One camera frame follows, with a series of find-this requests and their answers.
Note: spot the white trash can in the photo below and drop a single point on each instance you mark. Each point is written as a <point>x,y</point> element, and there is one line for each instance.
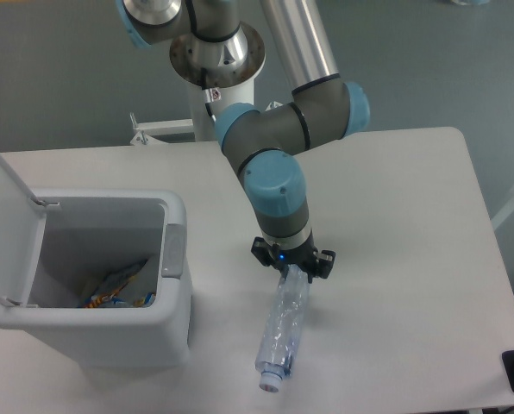
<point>89,234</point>

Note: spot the colourful raccoon snack bag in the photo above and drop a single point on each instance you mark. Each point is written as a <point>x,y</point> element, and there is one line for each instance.
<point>106,293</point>

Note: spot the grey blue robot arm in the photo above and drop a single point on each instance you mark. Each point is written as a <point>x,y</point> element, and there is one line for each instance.
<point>261,146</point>

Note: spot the crushed clear plastic bottle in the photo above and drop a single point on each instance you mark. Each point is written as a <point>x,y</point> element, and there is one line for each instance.
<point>283,329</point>

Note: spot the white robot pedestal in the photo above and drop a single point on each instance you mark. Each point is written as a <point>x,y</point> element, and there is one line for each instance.
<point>216,75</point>

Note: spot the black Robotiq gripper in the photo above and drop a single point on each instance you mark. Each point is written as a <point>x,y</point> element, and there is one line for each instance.
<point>316,264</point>

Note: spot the white trash can lid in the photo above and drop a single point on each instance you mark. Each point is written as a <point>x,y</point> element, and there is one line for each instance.
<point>22,224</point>

